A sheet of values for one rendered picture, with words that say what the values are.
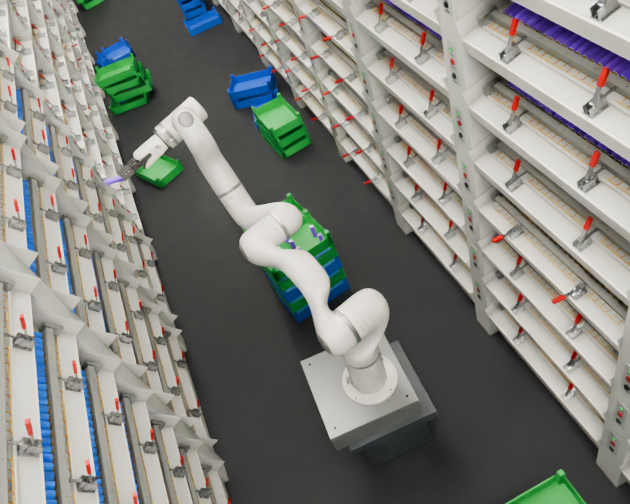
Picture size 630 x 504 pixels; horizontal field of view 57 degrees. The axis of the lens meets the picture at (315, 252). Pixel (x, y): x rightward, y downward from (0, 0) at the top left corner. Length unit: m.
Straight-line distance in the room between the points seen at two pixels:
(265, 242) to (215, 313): 1.20
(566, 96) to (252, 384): 1.82
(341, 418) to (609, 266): 0.98
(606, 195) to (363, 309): 0.71
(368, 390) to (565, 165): 0.97
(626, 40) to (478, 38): 0.50
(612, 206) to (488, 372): 1.22
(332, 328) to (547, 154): 0.73
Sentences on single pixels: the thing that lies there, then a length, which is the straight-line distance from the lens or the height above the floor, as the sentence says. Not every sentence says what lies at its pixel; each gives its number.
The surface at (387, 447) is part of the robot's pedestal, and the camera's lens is 2.23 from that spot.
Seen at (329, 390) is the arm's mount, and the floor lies 0.38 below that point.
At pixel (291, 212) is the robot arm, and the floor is 0.92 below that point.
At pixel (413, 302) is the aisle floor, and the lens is 2.65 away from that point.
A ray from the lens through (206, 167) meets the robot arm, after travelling 1.92.
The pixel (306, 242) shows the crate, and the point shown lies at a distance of 2.57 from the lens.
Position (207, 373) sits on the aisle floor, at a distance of 2.76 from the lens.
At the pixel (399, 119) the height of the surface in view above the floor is 0.79.
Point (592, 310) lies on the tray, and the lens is 1.68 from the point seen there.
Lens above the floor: 2.14
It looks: 46 degrees down
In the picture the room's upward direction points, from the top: 23 degrees counter-clockwise
